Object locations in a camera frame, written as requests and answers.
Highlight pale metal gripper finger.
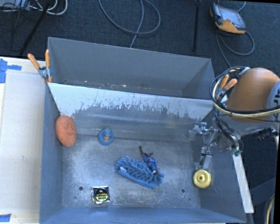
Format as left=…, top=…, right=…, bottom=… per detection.
left=188, top=121, right=221, bottom=140
left=199, top=137, right=215, bottom=169

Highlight black cylinder on white bracket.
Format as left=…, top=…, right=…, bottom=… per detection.
left=250, top=126, right=280, bottom=149

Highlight silver packet with dark print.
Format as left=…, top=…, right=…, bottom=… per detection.
left=90, top=184, right=112, bottom=206

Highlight blue shaggy mop cloth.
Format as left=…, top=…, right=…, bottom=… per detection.
left=113, top=155, right=166, bottom=191

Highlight orange round scouring pad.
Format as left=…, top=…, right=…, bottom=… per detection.
left=53, top=114, right=79, bottom=148

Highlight grey metal bin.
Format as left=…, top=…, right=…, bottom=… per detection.
left=33, top=36, right=267, bottom=224

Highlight yellow round disc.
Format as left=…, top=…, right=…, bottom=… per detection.
left=192, top=169, right=213, bottom=190

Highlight dark blue toy figure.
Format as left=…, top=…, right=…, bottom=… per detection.
left=136, top=145, right=163, bottom=176

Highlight blue toy duck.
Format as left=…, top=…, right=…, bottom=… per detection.
left=97, top=126, right=116, bottom=147

